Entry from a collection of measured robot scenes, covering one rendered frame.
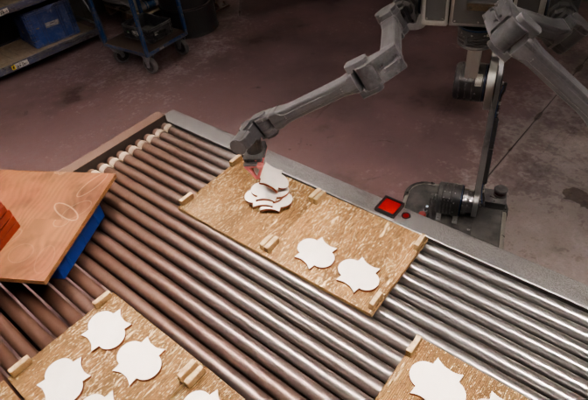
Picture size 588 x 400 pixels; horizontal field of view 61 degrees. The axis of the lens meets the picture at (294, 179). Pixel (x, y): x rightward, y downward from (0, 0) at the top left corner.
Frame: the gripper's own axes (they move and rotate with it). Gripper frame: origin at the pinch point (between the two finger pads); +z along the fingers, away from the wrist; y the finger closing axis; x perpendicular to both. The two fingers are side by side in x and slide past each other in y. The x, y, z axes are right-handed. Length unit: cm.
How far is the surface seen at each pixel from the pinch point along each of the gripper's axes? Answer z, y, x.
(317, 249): 10.8, 27.8, 21.4
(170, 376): 11, 71, -15
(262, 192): 7.4, 3.2, 0.6
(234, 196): 11.3, 0.9, -10.5
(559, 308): 15, 47, 90
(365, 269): 11, 36, 36
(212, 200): 11.1, 3.1, -18.7
